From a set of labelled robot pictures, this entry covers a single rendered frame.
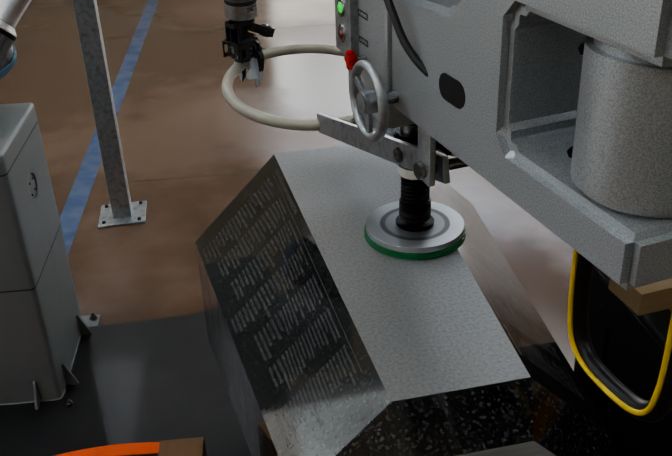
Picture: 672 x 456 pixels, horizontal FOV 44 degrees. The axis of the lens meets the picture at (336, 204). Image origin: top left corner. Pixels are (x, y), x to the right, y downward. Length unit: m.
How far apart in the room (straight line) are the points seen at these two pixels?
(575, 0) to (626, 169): 0.20
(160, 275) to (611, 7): 2.55
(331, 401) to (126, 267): 1.99
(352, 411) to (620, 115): 0.70
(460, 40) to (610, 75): 0.33
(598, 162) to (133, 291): 2.41
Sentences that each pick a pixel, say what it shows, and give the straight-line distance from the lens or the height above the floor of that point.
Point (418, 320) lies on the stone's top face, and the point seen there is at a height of 0.82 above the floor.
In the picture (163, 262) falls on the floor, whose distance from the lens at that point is 3.36.
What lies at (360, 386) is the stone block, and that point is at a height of 0.79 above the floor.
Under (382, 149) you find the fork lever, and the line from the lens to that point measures 1.72.
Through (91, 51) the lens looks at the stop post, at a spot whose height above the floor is 0.76.
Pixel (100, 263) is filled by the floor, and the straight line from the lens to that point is 3.43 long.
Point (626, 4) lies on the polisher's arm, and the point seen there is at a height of 1.49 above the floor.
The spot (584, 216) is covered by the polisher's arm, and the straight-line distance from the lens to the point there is 1.06.
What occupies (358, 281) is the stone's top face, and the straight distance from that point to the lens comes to 1.65.
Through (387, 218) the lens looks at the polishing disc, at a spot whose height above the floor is 0.85.
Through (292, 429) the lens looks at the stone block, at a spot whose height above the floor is 0.68.
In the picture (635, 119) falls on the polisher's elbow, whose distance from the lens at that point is 0.99.
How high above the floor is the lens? 1.73
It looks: 28 degrees down
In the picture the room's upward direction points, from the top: 2 degrees counter-clockwise
